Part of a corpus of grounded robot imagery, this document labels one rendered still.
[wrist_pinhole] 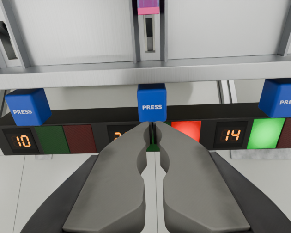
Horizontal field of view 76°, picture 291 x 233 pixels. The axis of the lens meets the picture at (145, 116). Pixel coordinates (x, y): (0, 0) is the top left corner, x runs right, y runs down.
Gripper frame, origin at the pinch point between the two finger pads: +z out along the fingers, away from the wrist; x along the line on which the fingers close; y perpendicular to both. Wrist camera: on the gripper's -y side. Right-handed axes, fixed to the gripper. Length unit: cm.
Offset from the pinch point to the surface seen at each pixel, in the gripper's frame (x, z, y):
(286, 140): 13.6, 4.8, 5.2
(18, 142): -14.5, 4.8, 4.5
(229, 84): 23, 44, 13
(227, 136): 7.5, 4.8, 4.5
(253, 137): 10.2, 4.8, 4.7
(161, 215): 2, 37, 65
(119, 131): -3.5, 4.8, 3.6
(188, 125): 3.5, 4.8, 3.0
